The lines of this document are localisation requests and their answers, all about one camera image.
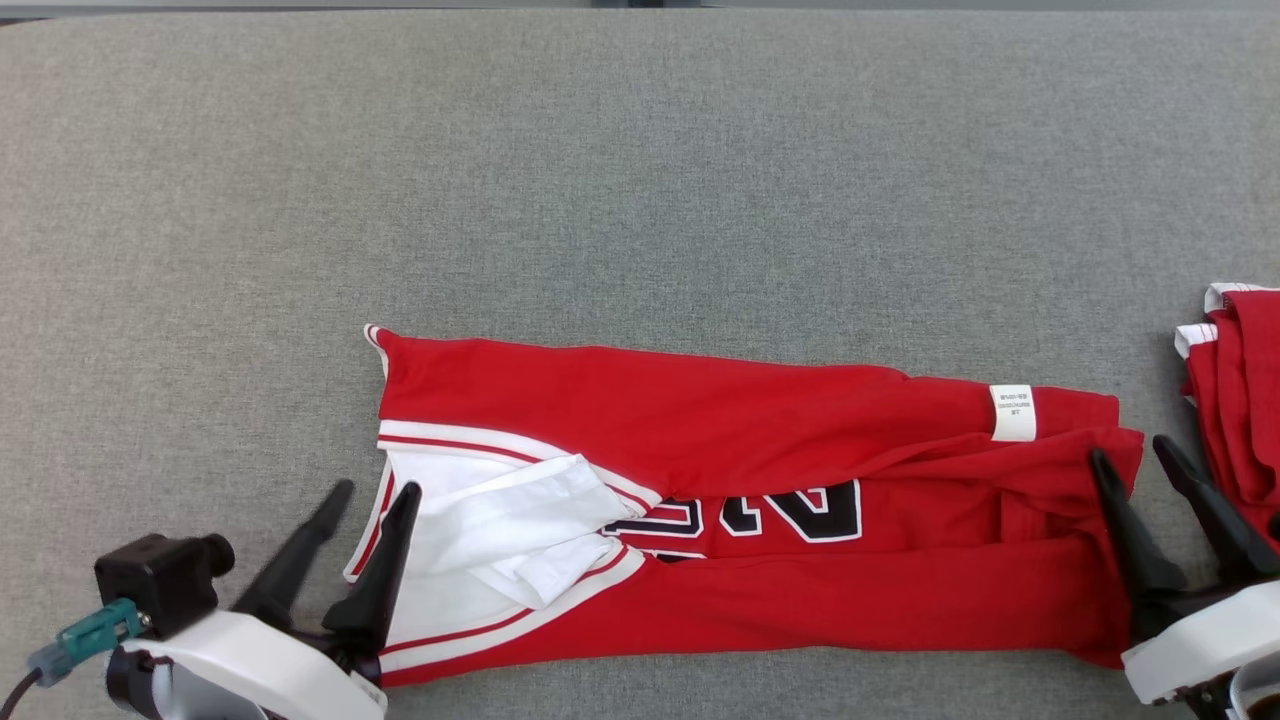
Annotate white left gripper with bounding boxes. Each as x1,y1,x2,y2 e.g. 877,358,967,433
105,479,424,720

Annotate red basketball jersey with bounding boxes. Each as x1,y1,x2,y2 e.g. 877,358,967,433
343,323,1146,689

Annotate red shorts with white trim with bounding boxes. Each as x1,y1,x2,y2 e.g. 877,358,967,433
1173,282,1280,556

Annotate teal left camera connector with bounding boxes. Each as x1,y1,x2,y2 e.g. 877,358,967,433
27,597,153,689

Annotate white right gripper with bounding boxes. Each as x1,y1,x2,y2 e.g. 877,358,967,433
1088,433,1280,707

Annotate black left camera cable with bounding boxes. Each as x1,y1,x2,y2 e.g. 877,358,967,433
0,668,46,720

